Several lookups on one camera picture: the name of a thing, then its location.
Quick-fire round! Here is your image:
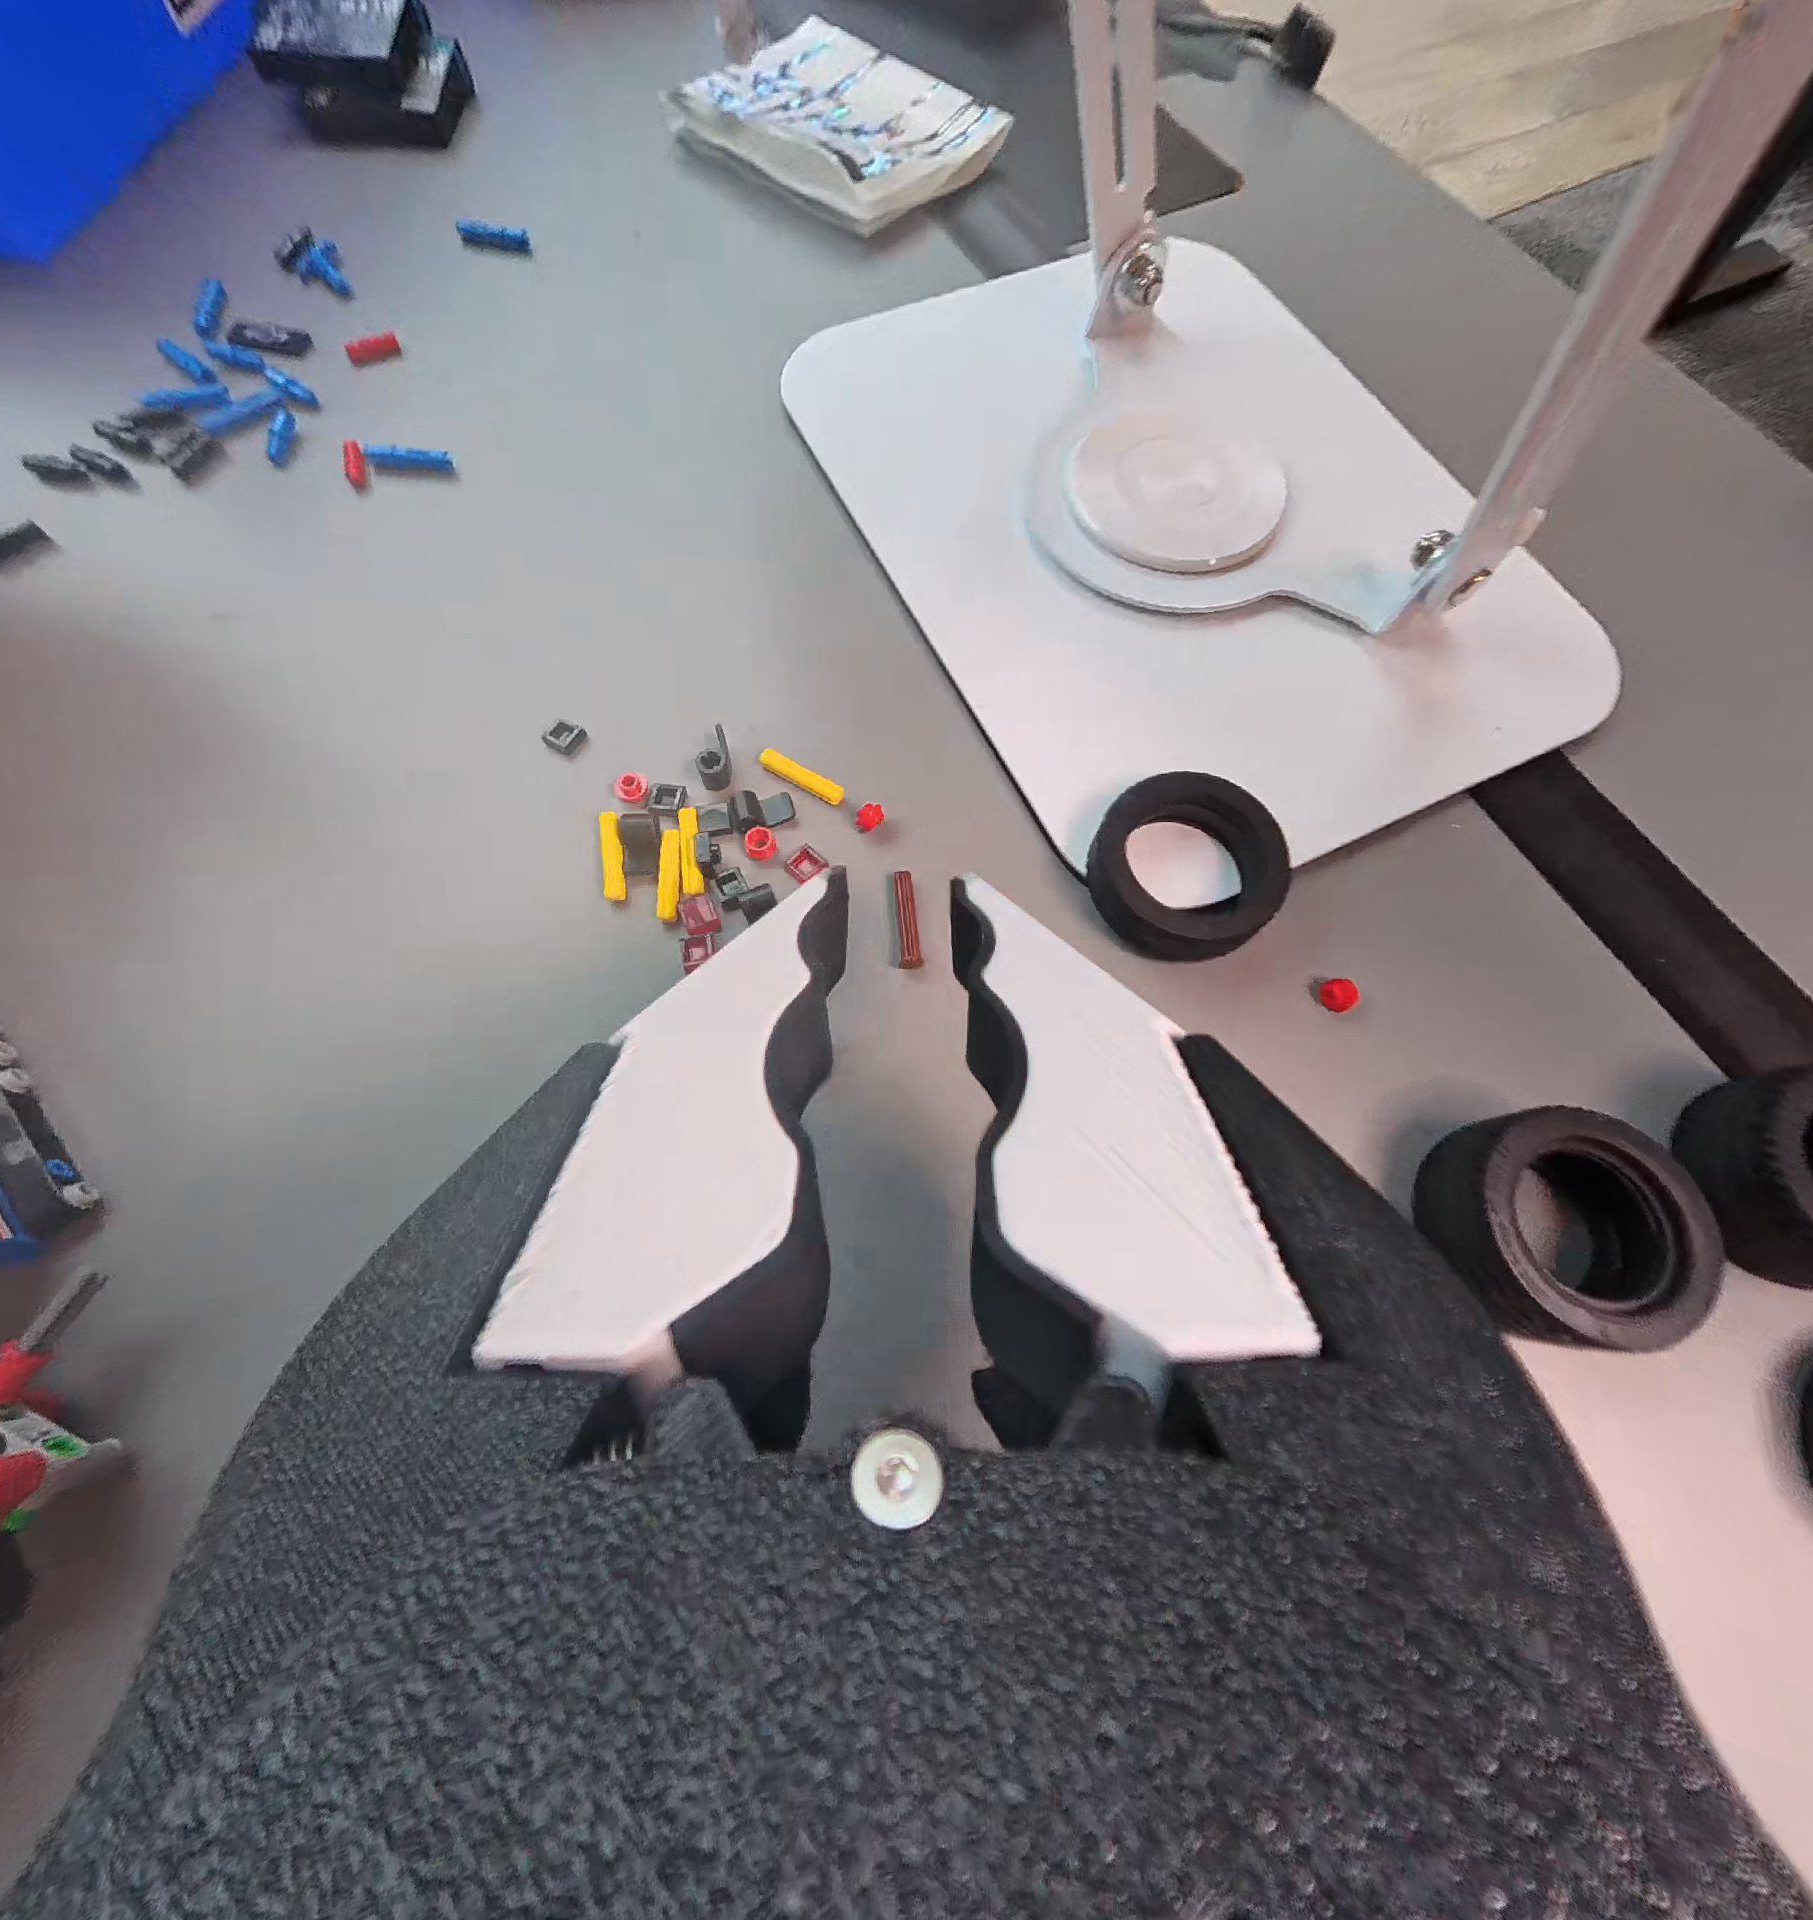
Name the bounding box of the shiny sticker sheet packet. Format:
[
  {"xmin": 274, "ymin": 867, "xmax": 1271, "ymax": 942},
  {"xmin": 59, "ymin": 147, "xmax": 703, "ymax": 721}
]
[{"xmin": 663, "ymin": 19, "xmax": 1016, "ymax": 238}]

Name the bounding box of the grey desk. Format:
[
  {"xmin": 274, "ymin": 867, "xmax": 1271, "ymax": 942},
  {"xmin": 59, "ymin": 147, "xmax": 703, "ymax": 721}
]
[{"xmin": 0, "ymin": 0, "xmax": 1813, "ymax": 1920}]

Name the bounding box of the black flat battery pack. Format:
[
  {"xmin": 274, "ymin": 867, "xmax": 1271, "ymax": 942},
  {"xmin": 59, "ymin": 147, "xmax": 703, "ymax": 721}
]
[
  {"xmin": 249, "ymin": 0, "xmax": 434, "ymax": 89},
  {"xmin": 298, "ymin": 38, "xmax": 476, "ymax": 147}
]

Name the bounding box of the pile of yellow red pieces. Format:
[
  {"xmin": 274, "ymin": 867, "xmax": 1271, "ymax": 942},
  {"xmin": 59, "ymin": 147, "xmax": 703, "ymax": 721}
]
[{"xmin": 544, "ymin": 723, "xmax": 889, "ymax": 978}]

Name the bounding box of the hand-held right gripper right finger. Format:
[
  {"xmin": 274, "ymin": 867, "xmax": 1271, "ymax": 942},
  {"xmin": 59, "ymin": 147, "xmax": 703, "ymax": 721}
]
[{"xmin": 948, "ymin": 874, "xmax": 1324, "ymax": 1450}]

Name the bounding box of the blue bin with square tag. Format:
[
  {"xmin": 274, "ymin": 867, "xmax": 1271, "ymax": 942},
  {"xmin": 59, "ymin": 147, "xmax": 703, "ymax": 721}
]
[{"xmin": 0, "ymin": 0, "xmax": 259, "ymax": 265}]

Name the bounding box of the white book stand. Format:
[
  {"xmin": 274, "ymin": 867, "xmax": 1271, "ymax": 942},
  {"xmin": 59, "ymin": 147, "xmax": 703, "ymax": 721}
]
[{"xmin": 782, "ymin": 0, "xmax": 1813, "ymax": 872}]

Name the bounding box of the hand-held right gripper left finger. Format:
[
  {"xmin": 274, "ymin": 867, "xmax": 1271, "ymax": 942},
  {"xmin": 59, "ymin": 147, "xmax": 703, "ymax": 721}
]
[{"xmin": 470, "ymin": 867, "xmax": 852, "ymax": 1450}]

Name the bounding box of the pile of blue black pins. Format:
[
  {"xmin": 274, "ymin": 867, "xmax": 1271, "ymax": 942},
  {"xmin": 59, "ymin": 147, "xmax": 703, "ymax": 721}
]
[{"xmin": 0, "ymin": 223, "xmax": 533, "ymax": 572}]

